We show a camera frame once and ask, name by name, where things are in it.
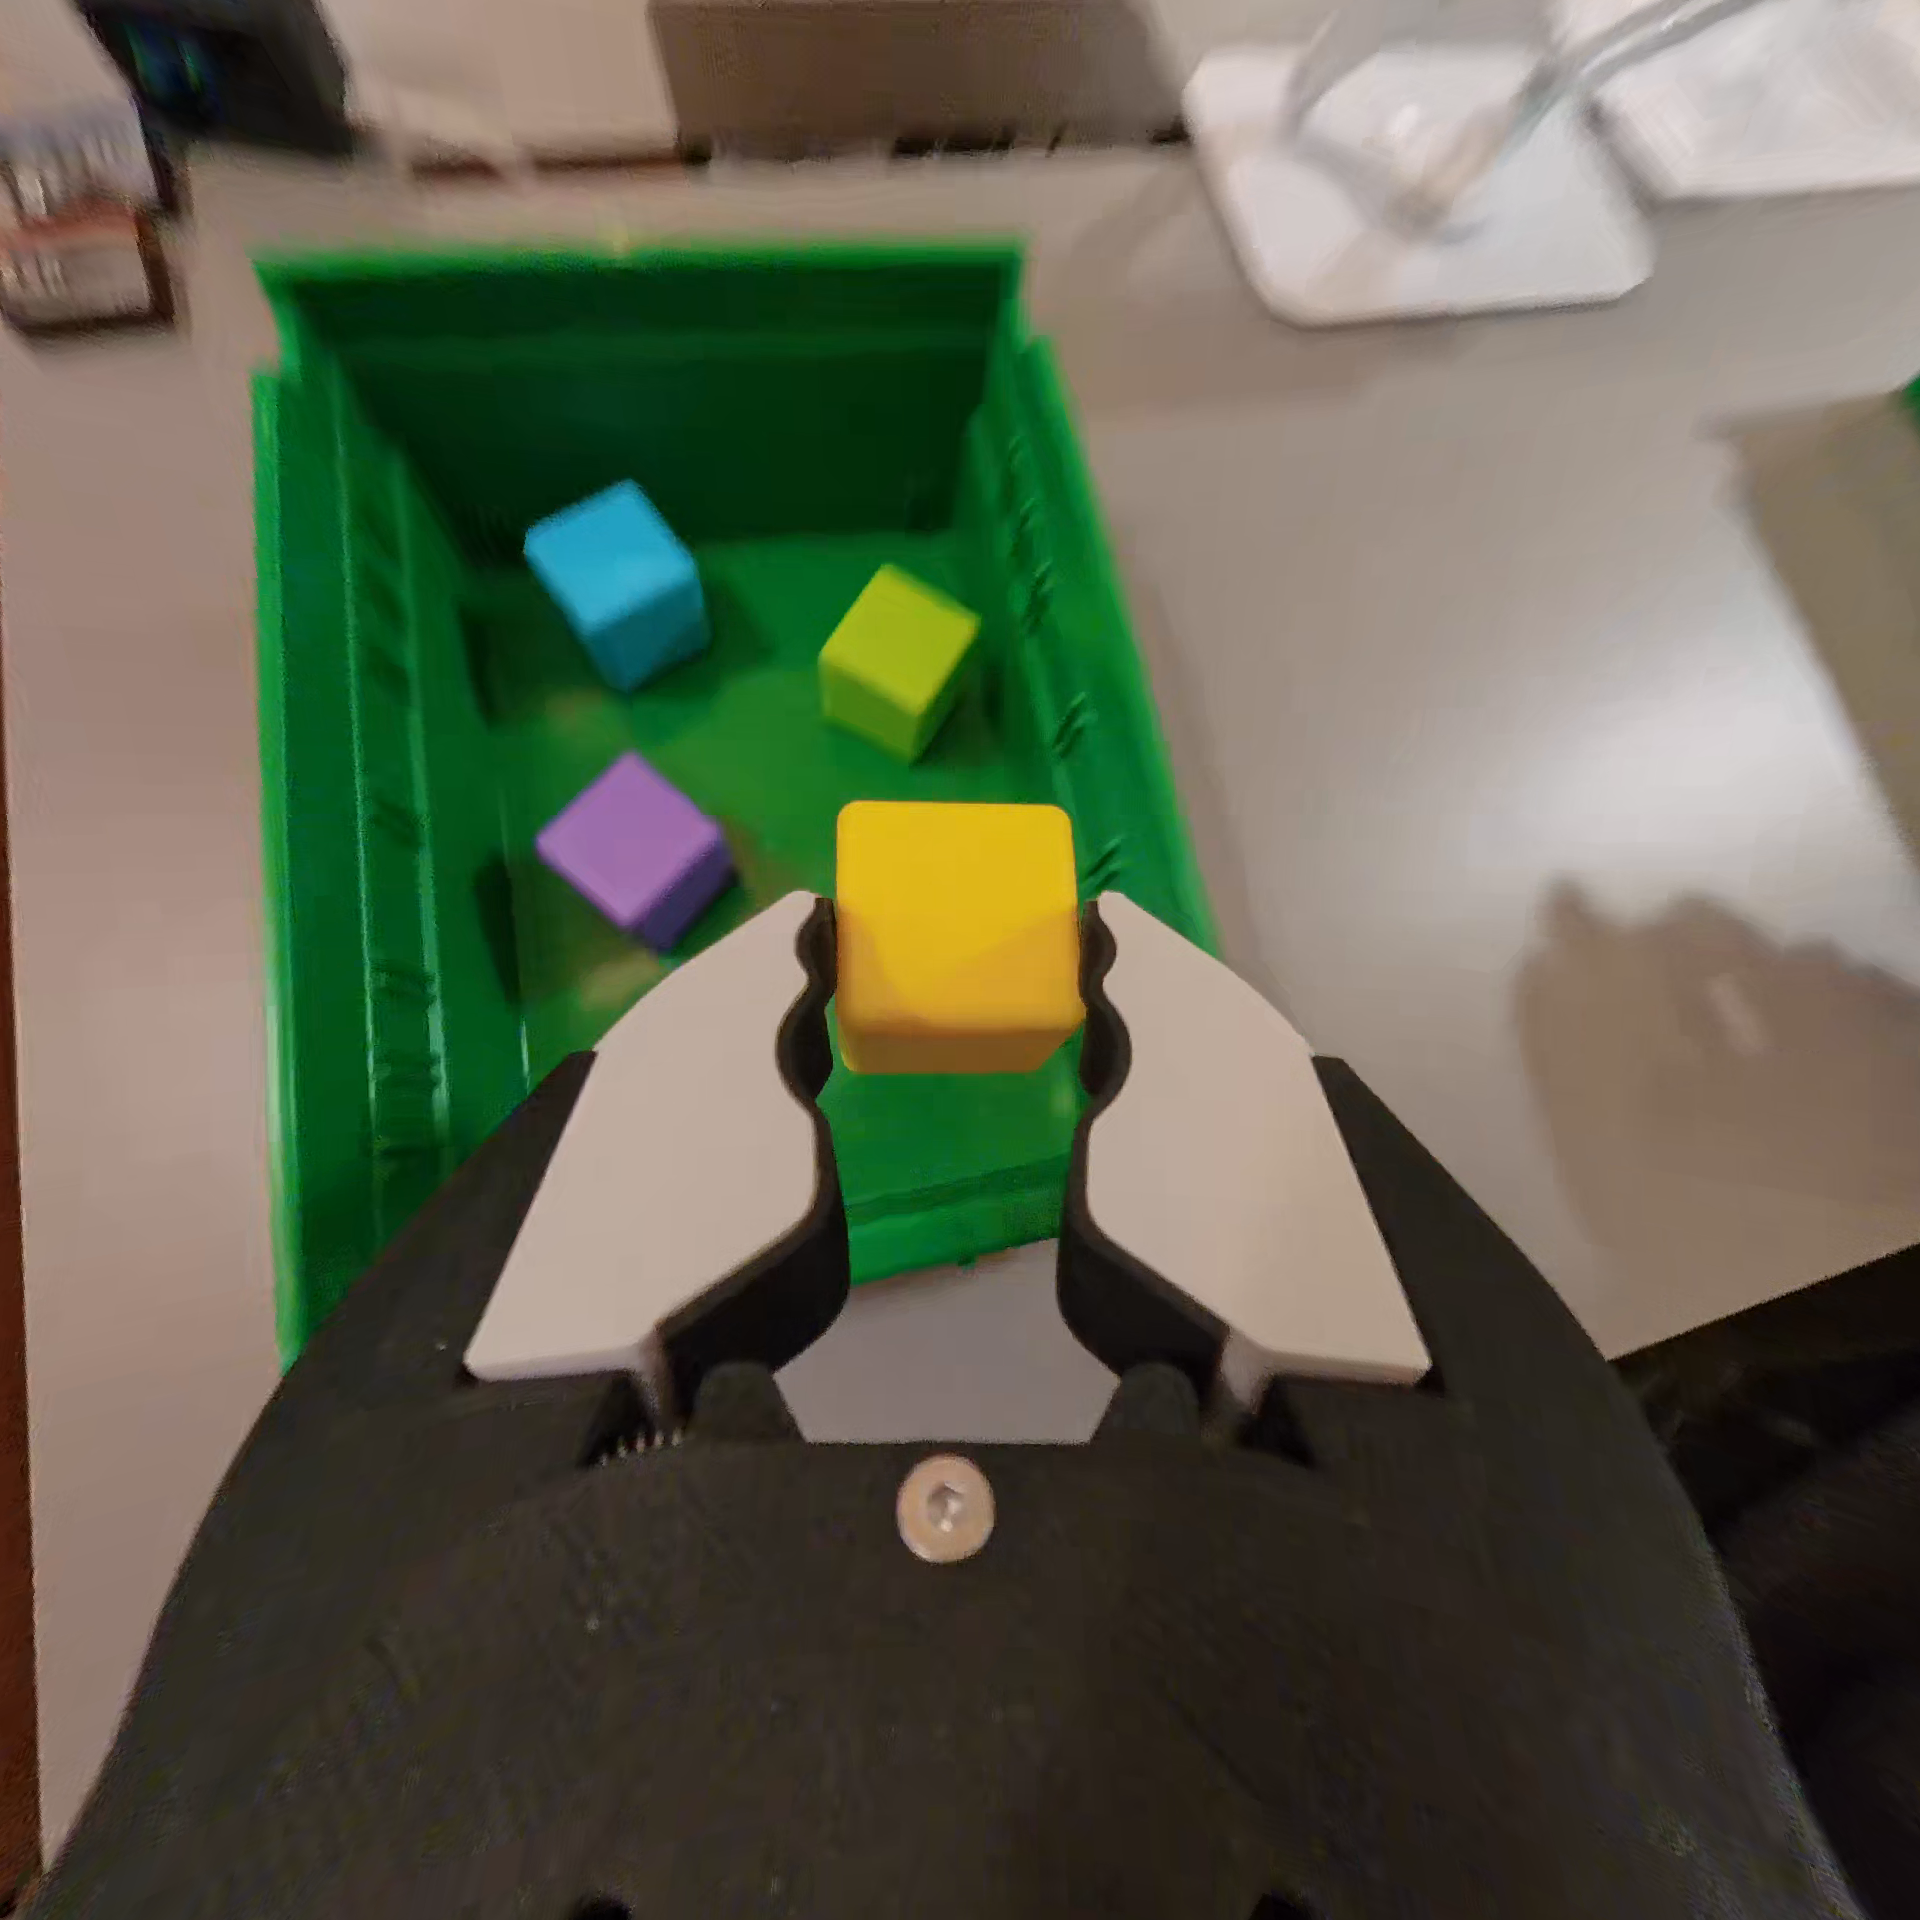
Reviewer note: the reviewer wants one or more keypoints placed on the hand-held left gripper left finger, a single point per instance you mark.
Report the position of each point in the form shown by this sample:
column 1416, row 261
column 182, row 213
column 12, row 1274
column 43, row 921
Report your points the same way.
column 665, row 1172

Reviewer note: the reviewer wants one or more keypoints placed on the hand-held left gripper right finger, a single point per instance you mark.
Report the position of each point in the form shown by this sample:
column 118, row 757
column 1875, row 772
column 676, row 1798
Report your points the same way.
column 1245, row 1186

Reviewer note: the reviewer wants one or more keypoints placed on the purple cube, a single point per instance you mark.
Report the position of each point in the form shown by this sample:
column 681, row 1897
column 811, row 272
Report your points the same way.
column 636, row 856

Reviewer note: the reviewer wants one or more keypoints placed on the yellow cube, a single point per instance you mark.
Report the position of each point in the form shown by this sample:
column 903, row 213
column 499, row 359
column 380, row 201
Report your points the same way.
column 957, row 926

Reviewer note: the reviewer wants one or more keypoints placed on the green plastic bin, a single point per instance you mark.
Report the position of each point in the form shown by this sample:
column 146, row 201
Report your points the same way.
column 373, row 753

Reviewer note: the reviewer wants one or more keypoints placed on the lime green cube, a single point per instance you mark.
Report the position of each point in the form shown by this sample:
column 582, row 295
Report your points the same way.
column 903, row 663

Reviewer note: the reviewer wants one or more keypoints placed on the blue cube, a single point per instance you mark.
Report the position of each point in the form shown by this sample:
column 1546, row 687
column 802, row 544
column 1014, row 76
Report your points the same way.
column 612, row 584

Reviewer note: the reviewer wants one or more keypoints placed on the white document stand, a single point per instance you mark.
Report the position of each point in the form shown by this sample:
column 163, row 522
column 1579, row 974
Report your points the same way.
column 1346, row 253

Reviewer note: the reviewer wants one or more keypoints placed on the laminated paper sheet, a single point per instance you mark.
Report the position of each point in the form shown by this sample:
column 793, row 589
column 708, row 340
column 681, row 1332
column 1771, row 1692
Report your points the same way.
column 1771, row 105

